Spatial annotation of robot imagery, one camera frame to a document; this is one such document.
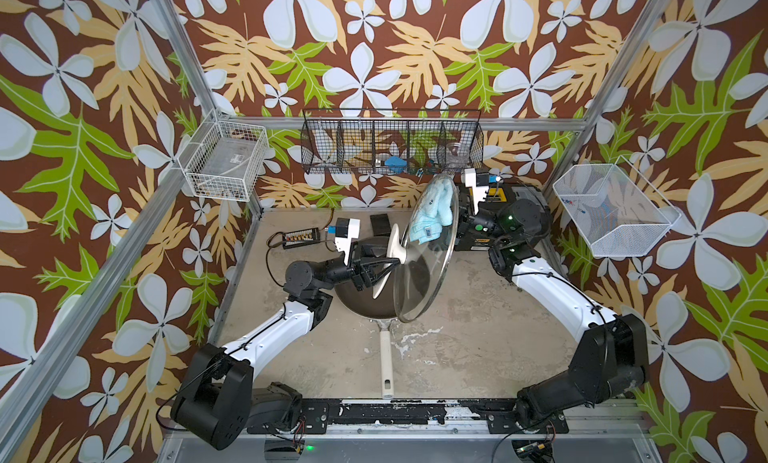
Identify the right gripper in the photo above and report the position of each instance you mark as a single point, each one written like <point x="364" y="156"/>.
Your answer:
<point x="469" y="226"/>

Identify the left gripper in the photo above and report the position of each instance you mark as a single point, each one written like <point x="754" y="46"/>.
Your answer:
<point x="357" y="271"/>

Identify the light blue cloth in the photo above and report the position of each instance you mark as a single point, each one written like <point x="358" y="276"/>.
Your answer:
<point x="433" y="212"/>

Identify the glass pot lid cream handle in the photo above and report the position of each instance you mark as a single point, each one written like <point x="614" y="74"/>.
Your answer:
<point x="437" y="254"/>

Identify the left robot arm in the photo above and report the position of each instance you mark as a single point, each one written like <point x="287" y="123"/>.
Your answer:
<point x="217" y="400"/>

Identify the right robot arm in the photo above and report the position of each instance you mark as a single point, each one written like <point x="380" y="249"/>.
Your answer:
<point x="611" y="357"/>

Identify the black toolbox yellow label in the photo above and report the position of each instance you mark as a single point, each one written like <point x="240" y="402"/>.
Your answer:
<point x="516" y="211"/>

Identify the small black rectangular block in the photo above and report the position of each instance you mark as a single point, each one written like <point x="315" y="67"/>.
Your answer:
<point x="381" y="225"/>

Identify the blue object in basket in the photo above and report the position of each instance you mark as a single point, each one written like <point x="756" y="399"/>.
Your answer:
<point x="395" y="165"/>

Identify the dark frying pan cream handle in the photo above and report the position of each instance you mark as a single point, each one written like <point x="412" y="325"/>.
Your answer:
<point x="406" y="292"/>

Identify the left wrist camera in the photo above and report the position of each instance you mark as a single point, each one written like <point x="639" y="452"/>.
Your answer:
<point x="344" y="231"/>

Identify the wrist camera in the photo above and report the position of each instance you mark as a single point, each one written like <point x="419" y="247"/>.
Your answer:
<point x="344" y="231"/>
<point x="478" y="183"/>

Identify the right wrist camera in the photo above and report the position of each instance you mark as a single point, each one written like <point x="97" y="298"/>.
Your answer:
<point x="478" y="183"/>

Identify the black charger board with cables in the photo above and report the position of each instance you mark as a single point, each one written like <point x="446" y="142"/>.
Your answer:
<point x="300" y="238"/>

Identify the black wire wall basket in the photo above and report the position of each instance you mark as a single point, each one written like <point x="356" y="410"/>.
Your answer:
<point x="359" y="140"/>

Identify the white wire basket right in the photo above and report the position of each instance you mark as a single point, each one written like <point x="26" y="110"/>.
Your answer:
<point x="616" y="209"/>

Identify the white wire basket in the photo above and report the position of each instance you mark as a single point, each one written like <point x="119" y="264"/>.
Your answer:
<point x="223" y="157"/>
<point x="616" y="209"/>

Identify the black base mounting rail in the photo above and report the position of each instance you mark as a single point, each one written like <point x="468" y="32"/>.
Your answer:
<point x="316" y="415"/>

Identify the white wire basket left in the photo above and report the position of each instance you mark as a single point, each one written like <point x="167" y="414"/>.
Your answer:
<point x="223" y="157"/>

